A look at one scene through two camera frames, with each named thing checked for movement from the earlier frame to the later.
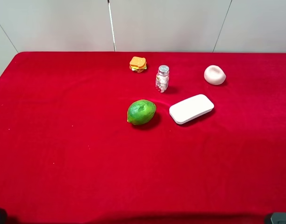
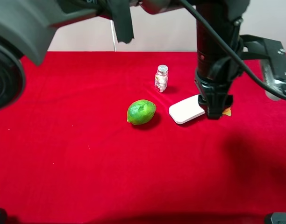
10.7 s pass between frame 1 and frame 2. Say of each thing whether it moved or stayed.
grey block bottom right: stayed
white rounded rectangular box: stayed
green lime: stayed
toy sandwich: moved
